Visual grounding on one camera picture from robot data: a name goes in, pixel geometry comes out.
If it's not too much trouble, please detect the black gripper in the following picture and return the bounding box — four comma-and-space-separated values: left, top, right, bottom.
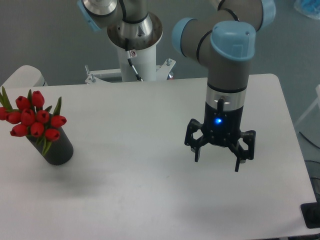
184, 98, 257, 173

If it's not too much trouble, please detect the red tulip bouquet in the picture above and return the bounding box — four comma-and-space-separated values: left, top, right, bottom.
0, 86, 67, 156

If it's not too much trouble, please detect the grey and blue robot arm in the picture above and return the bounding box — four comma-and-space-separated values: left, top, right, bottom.
77, 0, 276, 166

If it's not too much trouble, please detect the black ribbed cylindrical vase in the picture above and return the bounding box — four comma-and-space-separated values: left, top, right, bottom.
26, 113, 75, 166

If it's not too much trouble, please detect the black device at table edge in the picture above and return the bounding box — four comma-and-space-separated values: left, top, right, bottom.
300, 202, 320, 229

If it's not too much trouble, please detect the blue plastic bag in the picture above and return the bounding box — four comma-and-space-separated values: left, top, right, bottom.
293, 0, 320, 20

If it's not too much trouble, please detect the white rounded object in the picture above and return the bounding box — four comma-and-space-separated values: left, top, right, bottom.
2, 65, 48, 89

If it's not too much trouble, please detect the black floor cable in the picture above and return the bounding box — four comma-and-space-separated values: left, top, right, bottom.
298, 131, 320, 149

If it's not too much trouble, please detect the white pedestal base frame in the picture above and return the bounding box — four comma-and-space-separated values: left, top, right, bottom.
84, 58, 176, 85

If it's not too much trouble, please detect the white frame at right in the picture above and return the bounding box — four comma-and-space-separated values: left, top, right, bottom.
293, 85, 320, 129

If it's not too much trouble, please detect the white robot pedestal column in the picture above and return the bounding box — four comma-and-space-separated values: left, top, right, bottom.
106, 12, 164, 83

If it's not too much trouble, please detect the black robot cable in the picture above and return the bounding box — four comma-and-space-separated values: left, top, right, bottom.
123, 37, 144, 83

